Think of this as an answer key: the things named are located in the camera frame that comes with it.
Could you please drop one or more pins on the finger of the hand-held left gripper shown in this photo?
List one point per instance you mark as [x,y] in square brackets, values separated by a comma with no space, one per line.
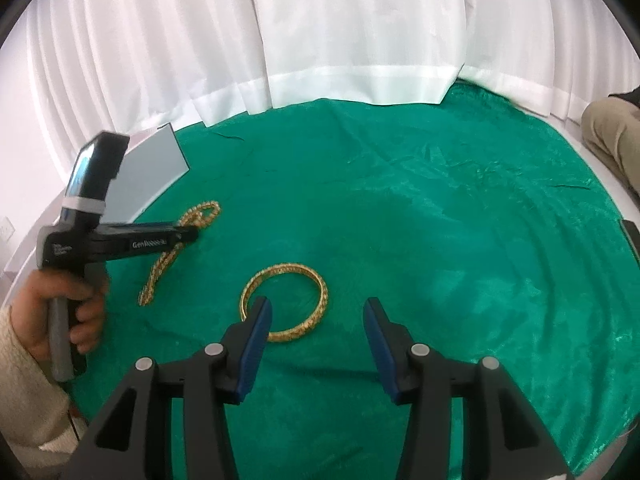
[185,236]

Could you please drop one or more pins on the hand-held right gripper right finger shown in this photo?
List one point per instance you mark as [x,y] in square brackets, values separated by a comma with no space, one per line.
[382,345]

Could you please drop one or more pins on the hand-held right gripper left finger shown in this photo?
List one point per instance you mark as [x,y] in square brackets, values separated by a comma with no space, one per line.
[255,340]

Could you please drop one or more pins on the gold bangle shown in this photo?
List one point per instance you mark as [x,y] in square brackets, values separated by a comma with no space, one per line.
[306,326]

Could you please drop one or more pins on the white cardboard box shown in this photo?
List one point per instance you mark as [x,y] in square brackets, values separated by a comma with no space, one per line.
[150,175]

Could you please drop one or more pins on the person's left forearm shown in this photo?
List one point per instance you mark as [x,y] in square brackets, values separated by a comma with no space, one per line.
[25,400]

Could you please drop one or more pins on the person's left hand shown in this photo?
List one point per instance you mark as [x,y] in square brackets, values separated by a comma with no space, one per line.
[87,310]

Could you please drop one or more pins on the green cloth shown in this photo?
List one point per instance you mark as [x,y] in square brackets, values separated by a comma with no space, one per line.
[425,210]

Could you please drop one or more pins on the white curtain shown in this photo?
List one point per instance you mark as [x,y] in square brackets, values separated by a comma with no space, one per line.
[350,35]

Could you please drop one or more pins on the dark object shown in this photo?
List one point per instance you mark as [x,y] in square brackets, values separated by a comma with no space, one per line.
[631,237]

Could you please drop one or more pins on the person's khaki trouser leg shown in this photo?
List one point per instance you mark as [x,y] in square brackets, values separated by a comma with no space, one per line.
[615,130]

